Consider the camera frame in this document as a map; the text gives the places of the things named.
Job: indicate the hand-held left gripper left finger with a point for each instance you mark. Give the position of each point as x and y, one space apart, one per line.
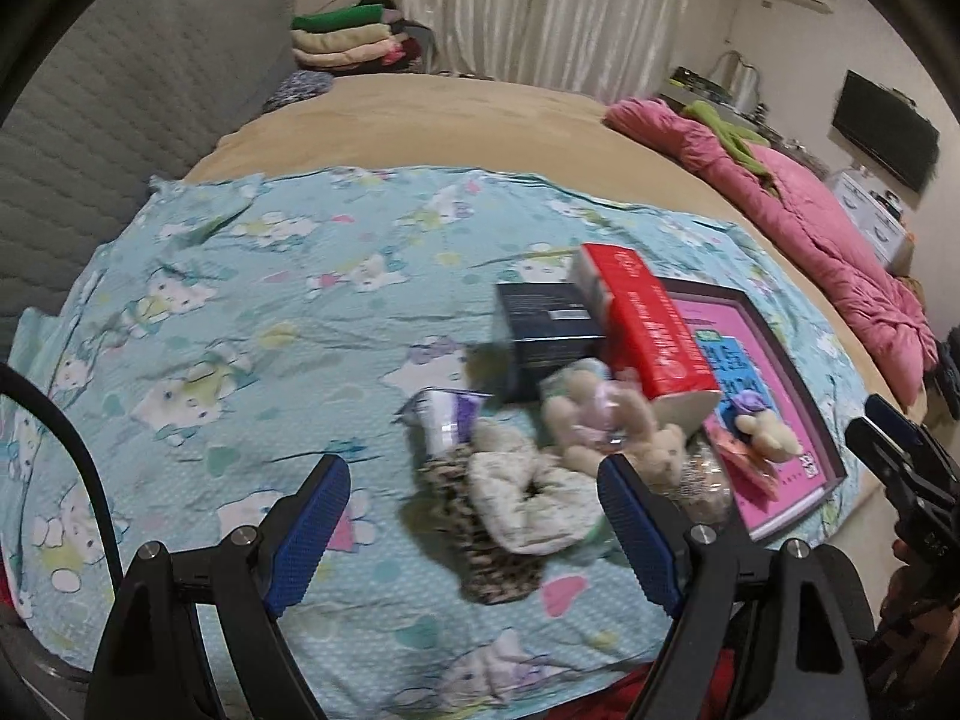
311 532

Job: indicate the small beige plush bear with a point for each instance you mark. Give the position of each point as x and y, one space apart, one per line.
664 457

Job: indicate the blue cat-print blanket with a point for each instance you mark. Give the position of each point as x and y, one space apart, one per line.
225 277

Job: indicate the pink folded garment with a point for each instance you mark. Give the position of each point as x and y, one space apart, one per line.
345 55

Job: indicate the person's right hand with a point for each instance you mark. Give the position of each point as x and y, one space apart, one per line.
919 615

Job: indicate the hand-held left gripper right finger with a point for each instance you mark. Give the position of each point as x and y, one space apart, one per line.
637 532

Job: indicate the white curtain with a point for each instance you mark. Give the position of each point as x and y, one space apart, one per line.
540 7

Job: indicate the plush bear with pink bow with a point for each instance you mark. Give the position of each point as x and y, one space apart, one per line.
577 420

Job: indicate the red tissue pack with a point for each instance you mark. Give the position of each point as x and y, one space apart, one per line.
645 330

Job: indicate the white drawer cabinet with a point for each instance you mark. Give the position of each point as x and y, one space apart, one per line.
870 217

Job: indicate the black wall television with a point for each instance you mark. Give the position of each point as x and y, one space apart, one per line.
885 127

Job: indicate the cluttered side table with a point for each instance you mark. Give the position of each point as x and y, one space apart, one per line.
720 90

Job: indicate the plush bear with purple flower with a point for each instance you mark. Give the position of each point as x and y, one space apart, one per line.
769 431

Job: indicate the green folded garment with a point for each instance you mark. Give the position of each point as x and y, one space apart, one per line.
337 17

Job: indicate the beige bed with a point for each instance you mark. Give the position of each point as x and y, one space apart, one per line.
465 127

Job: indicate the leopard print scrunchie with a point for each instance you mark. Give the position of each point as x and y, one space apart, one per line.
487 570

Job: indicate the dark clothes pile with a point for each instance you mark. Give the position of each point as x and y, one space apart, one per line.
946 382

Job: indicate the dark cardboard box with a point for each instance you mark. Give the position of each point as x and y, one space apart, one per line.
547 330

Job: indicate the purple clear packet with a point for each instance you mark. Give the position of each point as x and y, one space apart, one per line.
446 424

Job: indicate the clear beaded pouch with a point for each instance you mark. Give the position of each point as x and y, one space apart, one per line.
705 487

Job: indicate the grey quilted headboard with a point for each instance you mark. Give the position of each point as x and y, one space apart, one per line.
112 90

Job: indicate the white scrunchie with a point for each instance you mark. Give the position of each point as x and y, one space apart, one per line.
525 510

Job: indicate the dark patterned cloth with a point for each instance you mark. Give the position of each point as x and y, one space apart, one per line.
296 90

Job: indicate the red cloth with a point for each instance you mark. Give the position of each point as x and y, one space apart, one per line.
660 690

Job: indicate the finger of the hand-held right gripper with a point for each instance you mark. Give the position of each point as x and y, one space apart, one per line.
892 414
874 446

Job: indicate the green cloth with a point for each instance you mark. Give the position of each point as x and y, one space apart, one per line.
720 127

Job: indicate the pink quilt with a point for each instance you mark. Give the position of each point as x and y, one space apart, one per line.
810 225

